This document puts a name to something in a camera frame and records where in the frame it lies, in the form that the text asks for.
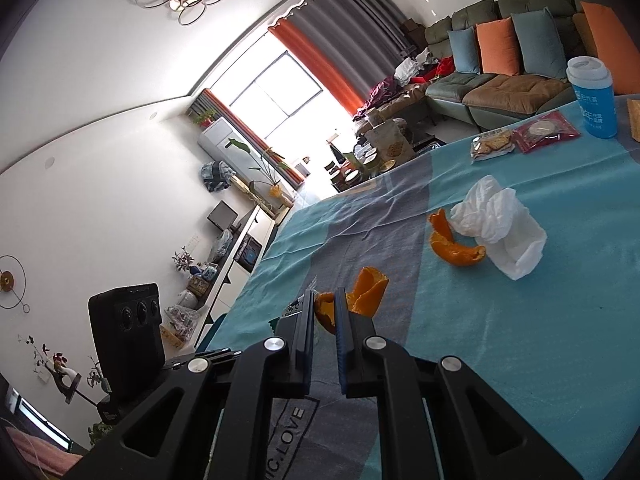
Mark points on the small green potted plant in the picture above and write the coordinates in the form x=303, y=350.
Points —
x=205, y=119

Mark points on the cluttered coffee table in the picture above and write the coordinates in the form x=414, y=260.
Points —
x=380, y=165

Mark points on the tall leafy plant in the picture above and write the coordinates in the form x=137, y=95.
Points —
x=260, y=160

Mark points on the vase with dried branches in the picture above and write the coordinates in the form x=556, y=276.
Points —
x=55, y=370

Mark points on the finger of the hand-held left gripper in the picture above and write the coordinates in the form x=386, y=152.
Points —
x=220, y=354

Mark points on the tall wooden box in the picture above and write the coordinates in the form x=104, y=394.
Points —
x=172, y=337

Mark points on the red cloth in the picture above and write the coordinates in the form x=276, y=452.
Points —
x=442, y=69

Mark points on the large crumpled white tissue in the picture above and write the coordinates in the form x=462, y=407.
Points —
x=500, y=220

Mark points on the teal cushion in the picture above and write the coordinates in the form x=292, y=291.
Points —
x=540, y=42
x=462, y=50

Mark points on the red snack packet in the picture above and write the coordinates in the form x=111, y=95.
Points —
x=545, y=132

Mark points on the glass ship ornament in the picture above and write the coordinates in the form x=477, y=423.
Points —
x=182, y=317

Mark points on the green sofa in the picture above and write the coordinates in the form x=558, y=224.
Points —
x=500, y=95

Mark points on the white standing air conditioner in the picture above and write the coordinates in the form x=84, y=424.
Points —
x=220, y=145

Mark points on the clear plastic wrapper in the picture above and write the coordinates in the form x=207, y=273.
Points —
x=295, y=302

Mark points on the black monitor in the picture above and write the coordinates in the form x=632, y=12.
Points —
x=222, y=215

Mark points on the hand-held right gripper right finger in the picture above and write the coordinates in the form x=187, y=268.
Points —
x=341, y=350

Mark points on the purple clothes pile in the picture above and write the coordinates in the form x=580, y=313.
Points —
x=380, y=94

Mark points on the clear plastic bag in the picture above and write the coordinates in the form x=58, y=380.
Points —
x=221, y=245

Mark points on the narrow orange peel strip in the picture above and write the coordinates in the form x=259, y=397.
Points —
x=442, y=222

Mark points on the wide orange peel piece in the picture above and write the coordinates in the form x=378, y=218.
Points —
x=457, y=252

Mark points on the blue cup with white lid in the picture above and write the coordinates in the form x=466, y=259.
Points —
x=595, y=100

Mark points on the clear cracker packet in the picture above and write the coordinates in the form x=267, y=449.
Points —
x=492, y=145

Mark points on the white long media cabinet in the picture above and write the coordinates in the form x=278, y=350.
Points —
x=235, y=270

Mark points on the yellow plant pot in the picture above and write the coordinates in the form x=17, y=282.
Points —
x=274, y=191

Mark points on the potted plant on cabinet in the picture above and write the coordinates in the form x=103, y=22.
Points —
x=185, y=260

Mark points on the curled orange peel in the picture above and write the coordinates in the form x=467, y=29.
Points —
x=370, y=290

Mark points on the balcony window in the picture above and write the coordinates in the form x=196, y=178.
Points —
x=285, y=100

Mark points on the teal grey tablecloth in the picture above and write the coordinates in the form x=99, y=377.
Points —
x=500, y=340

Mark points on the blue cloth bundle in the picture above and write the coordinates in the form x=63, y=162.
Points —
x=217, y=176

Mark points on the blue white porcelain pot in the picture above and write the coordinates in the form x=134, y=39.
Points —
x=205, y=272

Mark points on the orange cushion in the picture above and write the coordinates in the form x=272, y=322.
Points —
x=610, y=45
x=497, y=47

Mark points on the beige snack bag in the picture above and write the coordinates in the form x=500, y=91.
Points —
x=392, y=140

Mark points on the white ceramic jar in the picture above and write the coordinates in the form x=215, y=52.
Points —
x=190, y=299

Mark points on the yellow brown packet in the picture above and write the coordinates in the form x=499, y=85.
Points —
x=635, y=120

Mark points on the brown cardboard box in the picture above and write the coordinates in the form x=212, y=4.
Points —
x=412, y=34

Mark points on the black built-in appliance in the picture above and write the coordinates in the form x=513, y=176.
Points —
x=248, y=252

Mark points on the orange grey curtain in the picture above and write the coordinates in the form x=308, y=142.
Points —
x=240, y=130
x=350, y=35

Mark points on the small orange peel piece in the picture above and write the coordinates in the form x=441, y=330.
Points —
x=325, y=312

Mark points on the white clothes pile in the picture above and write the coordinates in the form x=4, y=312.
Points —
x=411, y=70

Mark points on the small picture frame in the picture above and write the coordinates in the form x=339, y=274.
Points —
x=199, y=285

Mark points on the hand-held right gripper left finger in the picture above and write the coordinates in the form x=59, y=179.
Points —
x=306, y=350

